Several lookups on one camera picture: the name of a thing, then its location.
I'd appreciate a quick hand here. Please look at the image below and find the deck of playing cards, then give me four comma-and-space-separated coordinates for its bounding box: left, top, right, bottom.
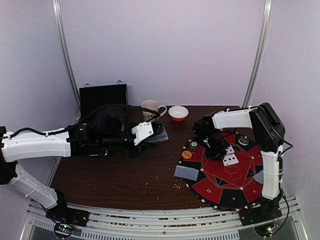
145, 127, 169, 143

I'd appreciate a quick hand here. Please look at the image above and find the aluminium front rail base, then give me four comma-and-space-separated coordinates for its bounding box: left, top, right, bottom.
18, 197, 309, 240

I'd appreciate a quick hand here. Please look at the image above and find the black dealer button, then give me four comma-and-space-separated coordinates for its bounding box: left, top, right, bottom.
238, 136, 250, 146

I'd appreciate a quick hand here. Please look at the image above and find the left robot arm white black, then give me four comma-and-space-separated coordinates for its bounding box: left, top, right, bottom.
0, 103, 163, 223

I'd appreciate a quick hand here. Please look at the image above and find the aluminium frame post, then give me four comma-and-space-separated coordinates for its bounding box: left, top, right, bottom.
242, 0, 274, 108
52, 0, 81, 115

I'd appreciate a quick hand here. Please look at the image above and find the left aluminium frame post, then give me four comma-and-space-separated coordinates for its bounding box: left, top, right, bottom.
52, 0, 81, 115

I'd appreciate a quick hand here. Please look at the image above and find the right aluminium frame post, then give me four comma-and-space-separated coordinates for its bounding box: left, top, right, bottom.
242, 0, 274, 108

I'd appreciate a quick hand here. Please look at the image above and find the red black poker mat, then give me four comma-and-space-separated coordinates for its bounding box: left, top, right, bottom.
178, 132, 263, 211

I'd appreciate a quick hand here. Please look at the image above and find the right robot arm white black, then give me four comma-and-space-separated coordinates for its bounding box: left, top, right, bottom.
193, 102, 287, 221

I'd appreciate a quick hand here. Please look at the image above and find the face up spades card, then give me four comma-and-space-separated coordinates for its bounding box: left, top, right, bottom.
222, 153, 239, 167

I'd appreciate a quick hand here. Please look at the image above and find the stack of poker chips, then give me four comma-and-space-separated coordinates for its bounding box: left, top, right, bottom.
189, 141, 199, 152

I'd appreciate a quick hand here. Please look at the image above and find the black poker chip case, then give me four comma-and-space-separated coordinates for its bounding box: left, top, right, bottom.
79, 84, 128, 127

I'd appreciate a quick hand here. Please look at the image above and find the orange white ceramic bowl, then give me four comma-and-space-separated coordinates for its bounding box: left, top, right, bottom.
168, 105, 189, 122

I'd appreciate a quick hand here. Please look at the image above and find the nine of diamonds card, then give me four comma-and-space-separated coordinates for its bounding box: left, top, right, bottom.
225, 145, 235, 155

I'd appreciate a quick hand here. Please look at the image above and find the white floral ceramic mug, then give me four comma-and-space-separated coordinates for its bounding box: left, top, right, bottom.
141, 99, 168, 122

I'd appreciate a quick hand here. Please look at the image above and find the orange big blind button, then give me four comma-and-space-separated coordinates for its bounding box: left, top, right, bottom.
181, 150, 193, 160

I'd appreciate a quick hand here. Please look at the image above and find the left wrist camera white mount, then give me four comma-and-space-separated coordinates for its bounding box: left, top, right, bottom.
131, 121, 154, 146

